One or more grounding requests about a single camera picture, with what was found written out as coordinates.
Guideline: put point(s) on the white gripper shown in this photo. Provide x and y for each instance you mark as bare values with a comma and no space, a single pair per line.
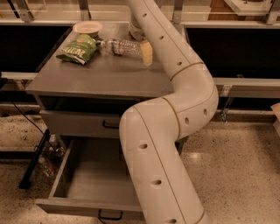
136,31

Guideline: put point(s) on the clear plastic water bottle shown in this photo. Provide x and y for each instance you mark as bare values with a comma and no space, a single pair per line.
122,47

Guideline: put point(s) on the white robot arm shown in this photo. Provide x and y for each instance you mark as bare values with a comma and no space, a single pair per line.
150,129

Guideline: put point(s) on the grey drawer cabinet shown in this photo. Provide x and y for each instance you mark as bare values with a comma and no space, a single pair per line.
105,85

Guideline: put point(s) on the grey middle drawer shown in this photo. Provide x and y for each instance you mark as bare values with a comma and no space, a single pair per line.
77,124

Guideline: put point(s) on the open grey bottom drawer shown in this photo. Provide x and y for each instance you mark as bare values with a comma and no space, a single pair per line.
93,181

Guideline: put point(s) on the beige paper bowl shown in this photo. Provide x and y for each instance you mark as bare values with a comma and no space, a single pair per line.
90,28

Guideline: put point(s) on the green chip bag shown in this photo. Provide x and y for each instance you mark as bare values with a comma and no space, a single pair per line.
79,50

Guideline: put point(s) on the bottles on floor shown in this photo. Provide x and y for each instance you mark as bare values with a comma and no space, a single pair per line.
51,156

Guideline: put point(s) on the black stand leg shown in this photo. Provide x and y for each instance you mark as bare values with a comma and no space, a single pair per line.
25,182

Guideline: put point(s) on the clear acrylic bracket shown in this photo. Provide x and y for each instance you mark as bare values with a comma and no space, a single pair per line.
225,109

